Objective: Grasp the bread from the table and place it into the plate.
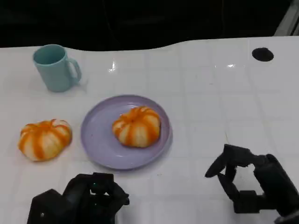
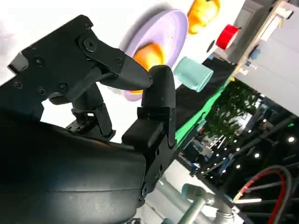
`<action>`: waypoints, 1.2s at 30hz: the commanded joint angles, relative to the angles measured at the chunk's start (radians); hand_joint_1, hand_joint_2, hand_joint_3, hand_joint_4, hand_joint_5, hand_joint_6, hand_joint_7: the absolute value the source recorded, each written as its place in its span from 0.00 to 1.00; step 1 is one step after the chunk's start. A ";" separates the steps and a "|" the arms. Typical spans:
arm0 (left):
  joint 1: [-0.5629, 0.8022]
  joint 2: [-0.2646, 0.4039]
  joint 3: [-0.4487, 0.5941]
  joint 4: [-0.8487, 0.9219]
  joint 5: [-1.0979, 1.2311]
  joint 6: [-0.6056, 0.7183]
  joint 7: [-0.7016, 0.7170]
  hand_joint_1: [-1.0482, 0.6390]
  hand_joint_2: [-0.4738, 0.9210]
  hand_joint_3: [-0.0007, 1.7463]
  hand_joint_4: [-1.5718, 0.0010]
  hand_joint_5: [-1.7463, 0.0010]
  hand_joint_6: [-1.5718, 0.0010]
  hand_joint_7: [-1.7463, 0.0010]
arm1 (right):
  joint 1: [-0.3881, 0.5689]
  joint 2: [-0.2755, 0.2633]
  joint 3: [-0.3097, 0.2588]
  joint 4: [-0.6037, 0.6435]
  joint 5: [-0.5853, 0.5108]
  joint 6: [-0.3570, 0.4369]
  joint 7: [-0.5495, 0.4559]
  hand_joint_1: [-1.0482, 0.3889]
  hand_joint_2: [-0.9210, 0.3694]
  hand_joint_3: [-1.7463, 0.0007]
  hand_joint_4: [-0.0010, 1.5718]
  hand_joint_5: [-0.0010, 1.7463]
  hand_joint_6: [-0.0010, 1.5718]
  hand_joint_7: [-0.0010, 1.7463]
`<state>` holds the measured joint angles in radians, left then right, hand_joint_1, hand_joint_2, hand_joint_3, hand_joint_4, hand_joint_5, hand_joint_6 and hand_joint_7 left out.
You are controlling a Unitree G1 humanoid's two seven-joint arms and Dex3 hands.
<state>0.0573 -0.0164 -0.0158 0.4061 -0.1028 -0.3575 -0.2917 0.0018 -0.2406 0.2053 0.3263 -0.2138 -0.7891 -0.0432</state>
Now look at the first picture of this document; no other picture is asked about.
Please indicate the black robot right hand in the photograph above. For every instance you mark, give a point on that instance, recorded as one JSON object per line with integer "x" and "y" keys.
{"x": 273, "y": 182}

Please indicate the lilac plate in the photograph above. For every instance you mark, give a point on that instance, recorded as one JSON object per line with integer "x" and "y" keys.
{"x": 98, "y": 140}

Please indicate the orange and white bread roll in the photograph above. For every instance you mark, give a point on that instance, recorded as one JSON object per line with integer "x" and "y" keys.
{"x": 44, "y": 140}
{"x": 137, "y": 128}

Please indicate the pale green mug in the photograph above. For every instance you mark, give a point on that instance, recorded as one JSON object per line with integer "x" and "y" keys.
{"x": 53, "y": 74}

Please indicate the grey metal frame post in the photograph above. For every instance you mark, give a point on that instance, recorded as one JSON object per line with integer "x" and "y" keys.
{"x": 288, "y": 21}

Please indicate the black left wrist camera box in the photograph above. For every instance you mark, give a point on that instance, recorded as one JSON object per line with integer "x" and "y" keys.
{"x": 46, "y": 207}

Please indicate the black round table grommet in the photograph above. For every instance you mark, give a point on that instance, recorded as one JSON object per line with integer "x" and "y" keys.
{"x": 262, "y": 54}

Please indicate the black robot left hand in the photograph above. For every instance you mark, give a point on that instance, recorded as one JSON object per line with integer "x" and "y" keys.
{"x": 93, "y": 203}

